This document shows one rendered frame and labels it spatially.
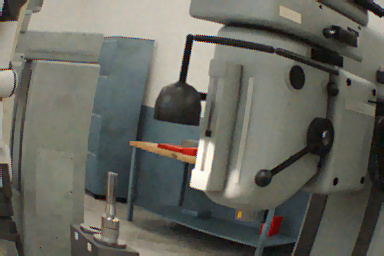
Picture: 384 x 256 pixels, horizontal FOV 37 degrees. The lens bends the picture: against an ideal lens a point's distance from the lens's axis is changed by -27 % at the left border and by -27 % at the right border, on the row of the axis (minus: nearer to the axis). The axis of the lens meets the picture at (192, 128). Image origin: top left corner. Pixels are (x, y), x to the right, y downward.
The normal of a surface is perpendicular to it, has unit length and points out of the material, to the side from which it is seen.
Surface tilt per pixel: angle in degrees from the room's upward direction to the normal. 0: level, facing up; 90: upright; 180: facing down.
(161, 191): 90
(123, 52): 90
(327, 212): 90
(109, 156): 90
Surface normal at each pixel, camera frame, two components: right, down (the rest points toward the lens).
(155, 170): -0.78, -0.09
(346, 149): 0.61, 0.14
